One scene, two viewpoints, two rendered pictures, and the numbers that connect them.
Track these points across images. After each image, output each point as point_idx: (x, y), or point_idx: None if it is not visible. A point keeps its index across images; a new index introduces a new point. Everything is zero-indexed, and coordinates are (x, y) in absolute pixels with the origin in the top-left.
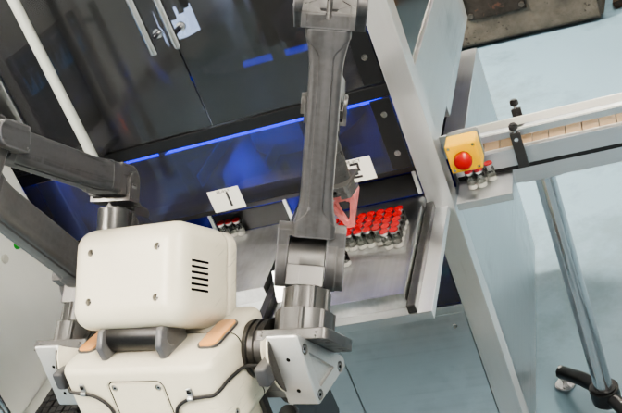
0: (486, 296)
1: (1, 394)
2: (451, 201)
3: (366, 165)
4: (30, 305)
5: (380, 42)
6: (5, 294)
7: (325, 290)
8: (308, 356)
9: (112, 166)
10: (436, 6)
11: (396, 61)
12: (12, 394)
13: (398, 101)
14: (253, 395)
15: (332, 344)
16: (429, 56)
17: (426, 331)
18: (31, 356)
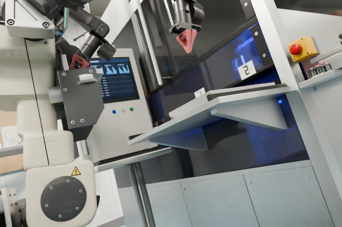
0: (328, 157)
1: (95, 152)
2: (294, 82)
3: (251, 65)
4: (127, 131)
5: None
6: (116, 121)
7: None
8: None
9: (91, 16)
10: (333, 19)
11: (259, 0)
12: (101, 155)
13: (262, 23)
14: (13, 43)
15: None
16: (306, 22)
17: (290, 179)
18: (118, 148)
